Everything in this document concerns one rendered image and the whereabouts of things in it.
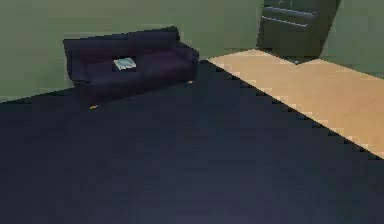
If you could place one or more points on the dark purple sofa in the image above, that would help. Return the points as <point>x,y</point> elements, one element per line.
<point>156,66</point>

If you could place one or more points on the pale blue book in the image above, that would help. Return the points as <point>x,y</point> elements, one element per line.
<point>125,63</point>

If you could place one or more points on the dark green chest of drawers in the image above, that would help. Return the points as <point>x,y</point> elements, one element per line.
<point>293,36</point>

